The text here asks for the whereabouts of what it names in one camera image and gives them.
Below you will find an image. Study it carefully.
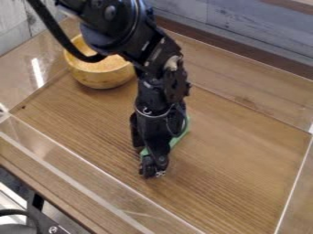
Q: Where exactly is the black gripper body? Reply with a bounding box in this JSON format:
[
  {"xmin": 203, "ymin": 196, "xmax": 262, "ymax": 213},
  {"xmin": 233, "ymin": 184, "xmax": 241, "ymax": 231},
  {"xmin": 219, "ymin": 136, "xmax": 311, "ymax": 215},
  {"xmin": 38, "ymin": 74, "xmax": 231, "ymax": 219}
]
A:
[{"xmin": 132, "ymin": 80, "xmax": 188, "ymax": 157}]

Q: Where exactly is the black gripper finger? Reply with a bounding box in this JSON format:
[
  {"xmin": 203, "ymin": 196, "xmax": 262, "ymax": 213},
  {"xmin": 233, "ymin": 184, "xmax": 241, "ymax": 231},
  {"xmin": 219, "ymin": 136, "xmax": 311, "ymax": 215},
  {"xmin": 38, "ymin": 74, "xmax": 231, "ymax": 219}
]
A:
[
  {"xmin": 138, "ymin": 154, "xmax": 168, "ymax": 178},
  {"xmin": 129, "ymin": 113, "xmax": 145, "ymax": 148}
]

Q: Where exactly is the green rectangular block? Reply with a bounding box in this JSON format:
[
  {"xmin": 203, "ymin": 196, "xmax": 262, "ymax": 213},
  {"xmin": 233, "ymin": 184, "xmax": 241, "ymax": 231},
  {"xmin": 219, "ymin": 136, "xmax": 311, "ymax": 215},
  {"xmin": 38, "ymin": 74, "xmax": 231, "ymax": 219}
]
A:
[{"xmin": 138, "ymin": 115, "xmax": 191, "ymax": 159}]

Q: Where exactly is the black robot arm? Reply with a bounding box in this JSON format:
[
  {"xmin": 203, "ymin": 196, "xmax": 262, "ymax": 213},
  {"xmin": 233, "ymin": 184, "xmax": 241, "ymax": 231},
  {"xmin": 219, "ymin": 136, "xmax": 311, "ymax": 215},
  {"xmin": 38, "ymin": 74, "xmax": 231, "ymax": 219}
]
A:
[{"xmin": 56, "ymin": 0, "xmax": 191, "ymax": 178}]

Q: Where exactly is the brown wooden bowl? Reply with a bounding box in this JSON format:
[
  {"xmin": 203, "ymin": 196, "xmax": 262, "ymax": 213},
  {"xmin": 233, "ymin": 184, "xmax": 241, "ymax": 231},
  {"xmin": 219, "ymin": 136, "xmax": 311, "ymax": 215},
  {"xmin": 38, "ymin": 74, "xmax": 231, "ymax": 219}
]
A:
[{"xmin": 62, "ymin": 34, "xmax": 136, "ymax": 90}]

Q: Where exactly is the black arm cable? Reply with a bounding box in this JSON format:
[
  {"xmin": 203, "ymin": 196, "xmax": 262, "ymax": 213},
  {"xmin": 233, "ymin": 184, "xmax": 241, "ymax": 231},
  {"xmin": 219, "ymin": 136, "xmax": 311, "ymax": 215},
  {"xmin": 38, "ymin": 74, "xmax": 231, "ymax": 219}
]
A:
[{"xmin": 25, "ymin": 0, "xmax": 108, "ymax": 64}]

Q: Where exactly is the black metal table bracket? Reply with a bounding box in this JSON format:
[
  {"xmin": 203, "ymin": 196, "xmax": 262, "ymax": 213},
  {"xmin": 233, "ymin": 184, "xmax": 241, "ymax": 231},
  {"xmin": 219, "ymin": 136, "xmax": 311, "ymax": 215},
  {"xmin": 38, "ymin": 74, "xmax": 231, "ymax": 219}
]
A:
[{"xmin": 26, "ymin": 192, "xmax": 70, "ymax": 234}]

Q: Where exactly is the black cable bottom left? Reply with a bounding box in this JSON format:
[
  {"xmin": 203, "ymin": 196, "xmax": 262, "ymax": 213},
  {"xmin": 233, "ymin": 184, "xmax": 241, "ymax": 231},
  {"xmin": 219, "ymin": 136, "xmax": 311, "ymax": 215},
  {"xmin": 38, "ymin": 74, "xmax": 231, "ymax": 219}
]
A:
[{"xmin": 0, "ymin": 208, "xmax": 37, "ymax": 234}]

